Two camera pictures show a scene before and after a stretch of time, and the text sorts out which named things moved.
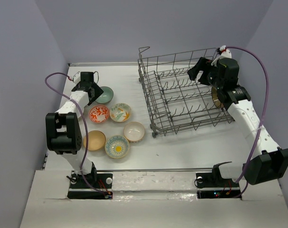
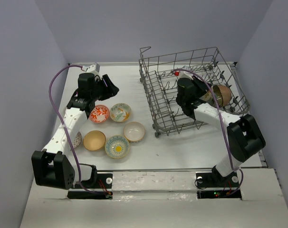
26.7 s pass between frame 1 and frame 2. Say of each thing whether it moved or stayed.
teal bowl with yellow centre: stayed
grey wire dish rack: stayed
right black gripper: moved
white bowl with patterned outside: stayed
